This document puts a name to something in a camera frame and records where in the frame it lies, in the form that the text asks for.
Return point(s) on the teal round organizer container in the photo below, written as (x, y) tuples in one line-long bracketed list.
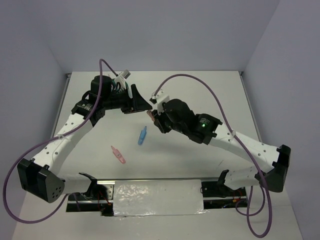
[(116, 86)]

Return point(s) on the pink stubby highlighter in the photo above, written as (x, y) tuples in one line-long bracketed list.
[(118, 155)]

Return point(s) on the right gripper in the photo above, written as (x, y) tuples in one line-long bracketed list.
[(158, 121)]

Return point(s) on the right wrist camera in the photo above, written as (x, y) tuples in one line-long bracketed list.
[(159, 99)]

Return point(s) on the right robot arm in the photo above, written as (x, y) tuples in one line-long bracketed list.
[(272, 162)]

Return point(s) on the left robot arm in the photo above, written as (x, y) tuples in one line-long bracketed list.
[(39, 175)]

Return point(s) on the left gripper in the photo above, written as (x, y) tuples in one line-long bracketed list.
[(139, 104)]

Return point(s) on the blue stubby highlighter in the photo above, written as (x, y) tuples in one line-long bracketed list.
[(142, 136)]

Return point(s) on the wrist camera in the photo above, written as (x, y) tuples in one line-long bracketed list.
[(122, 79), (159, 99)]

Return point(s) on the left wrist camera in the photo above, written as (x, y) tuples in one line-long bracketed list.
[(122, 79)]

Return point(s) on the silver foil sheet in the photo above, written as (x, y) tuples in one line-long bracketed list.
[(158, 198)]

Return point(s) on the orange stubby highlighter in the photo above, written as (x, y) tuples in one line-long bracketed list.
[(149, 113)]

